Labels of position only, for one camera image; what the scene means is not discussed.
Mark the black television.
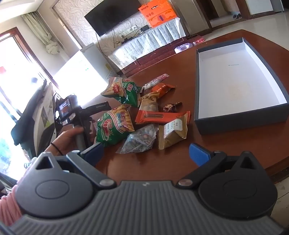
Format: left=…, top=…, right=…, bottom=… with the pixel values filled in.
left=84, top=0, right=148, bottom=37

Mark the purple white detergent bottle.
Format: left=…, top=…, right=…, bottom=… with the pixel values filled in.
left=175, top=43, right=197, bottom=54

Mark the red snack bar packet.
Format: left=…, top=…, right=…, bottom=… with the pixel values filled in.
left=135, top=111, right=191, bottom=125

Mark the pink candy strip packet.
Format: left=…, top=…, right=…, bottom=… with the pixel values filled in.
left=143, top=73, right=170, bottom=90

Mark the tan nut packet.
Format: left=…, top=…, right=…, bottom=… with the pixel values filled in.
left=138, top=91, right=160, bottom=112

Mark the black hair band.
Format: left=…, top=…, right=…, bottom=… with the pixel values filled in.
left=51, top=142, right=65, bottom=156

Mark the gold snack packet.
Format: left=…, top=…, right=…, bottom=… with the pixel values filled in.
left=158, top=113, right=189, bottom=150

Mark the orange carton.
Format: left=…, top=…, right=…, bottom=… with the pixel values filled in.
left=138, top=0, right=178, bottom=29

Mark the beige curtain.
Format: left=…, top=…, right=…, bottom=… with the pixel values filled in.
left=21, top=11, right=60, bottom=55

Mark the brown chocolate candy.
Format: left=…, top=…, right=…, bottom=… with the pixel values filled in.
left=163, top=102, right=182, bottom=113

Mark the green snack bag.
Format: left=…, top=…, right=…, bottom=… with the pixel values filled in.
left=100, top=77, right=142, bottom=108
left=94, top=105, right=136, bottom=148

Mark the person's left hand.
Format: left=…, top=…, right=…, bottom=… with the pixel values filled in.
left=45, top=127, right=86, bottom=157

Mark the grey cardboard box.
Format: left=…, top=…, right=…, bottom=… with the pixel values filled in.
left=194, top=37, right=289, bottom=136

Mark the white chest freezer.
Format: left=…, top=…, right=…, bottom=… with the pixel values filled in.
left=54, top=42, right=116, bottom=96

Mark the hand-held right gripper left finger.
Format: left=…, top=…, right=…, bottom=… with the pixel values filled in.
left=34, top=143, right=117, bottom=189

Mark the cloth covered television cabinet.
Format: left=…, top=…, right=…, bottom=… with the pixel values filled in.
left=107, top=17, right=188, bottom=78

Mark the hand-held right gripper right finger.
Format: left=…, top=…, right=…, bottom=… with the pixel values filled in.
left=176, top=143, right=258, bottom=188

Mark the orange snack packet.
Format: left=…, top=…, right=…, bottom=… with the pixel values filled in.
left=151, top=83, right=176, bottom=98

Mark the clear bag of nuts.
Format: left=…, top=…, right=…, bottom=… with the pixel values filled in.
left=116, top=124, right=158, bottom=154

